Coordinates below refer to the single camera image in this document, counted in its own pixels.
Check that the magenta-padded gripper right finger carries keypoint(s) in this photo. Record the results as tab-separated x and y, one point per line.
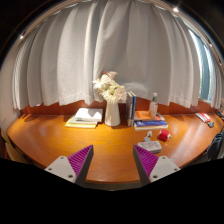
163	167

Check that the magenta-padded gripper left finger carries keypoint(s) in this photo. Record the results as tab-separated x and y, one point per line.
63	166

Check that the red and white charger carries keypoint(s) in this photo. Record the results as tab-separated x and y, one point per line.
163	135

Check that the grey white power strip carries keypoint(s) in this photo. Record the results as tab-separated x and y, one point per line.
150	146

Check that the yellow book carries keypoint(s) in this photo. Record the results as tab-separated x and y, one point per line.
75	124

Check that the blue flat book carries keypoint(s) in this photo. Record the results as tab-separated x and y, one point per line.
151	124

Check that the dark chair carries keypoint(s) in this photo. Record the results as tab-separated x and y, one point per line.
13	151

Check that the orange book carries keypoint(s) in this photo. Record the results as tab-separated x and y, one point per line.
143	115

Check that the black backpack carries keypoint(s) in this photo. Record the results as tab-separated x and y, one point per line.
216	146

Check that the white book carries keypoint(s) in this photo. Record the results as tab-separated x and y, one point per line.
89	114

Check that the clear bottle green cap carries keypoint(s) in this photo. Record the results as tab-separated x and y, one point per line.
153	106

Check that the small dark object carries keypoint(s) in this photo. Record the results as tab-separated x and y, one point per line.
211	124

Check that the red booklet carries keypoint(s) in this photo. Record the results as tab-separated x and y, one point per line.
203	117

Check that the blue upright book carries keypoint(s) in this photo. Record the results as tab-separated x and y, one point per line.
134	105

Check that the white ceramic vase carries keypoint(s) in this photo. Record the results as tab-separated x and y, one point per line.
112	115

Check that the white flower bouquet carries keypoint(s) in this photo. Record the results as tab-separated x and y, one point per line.
110	88

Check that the window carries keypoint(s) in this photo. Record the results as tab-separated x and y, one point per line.
204	73

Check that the white curtain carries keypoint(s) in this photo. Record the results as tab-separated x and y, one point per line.
83	50

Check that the ceiling lights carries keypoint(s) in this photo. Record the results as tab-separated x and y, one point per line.
175	9

